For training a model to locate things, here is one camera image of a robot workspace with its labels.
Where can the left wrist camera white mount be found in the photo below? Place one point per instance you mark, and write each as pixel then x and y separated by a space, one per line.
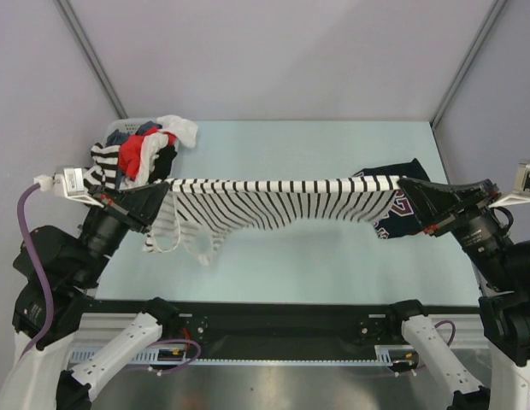
pixel 66 182

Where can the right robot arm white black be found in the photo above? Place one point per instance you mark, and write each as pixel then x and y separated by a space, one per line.
pixel 478 217

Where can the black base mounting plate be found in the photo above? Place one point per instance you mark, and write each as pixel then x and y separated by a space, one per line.
pixel 255 327

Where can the aluminium extrusion rail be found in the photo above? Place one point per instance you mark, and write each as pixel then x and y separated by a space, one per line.
pixel 97 329

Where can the grey blue tank top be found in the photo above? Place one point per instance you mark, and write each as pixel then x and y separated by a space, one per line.
pixel 120 130

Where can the slotted cable duct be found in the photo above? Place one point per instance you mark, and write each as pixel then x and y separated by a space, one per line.
pixel 369 356

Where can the navy tank top red trim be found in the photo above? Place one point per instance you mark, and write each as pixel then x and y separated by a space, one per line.
pixel 400 220

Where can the grey plastic laundry basket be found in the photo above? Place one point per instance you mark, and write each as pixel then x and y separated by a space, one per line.
pixel 125 182

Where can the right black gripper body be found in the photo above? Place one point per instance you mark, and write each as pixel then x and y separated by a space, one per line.
pixel 475 196

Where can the black white striped tank top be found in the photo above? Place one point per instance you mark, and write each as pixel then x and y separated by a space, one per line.
pixel 105 168

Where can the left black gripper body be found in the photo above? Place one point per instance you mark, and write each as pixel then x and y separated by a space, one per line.
pixel 114 204

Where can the thin striped white tank top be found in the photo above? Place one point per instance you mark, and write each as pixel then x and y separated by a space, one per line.
pixel 199 214

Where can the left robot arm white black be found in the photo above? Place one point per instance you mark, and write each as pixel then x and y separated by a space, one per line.
pixel 59 269

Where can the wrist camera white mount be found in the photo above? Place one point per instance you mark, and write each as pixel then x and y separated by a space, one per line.
pixel 521 190
pixel 66 182

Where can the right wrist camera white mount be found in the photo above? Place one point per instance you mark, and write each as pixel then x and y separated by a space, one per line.
pixel 521 190

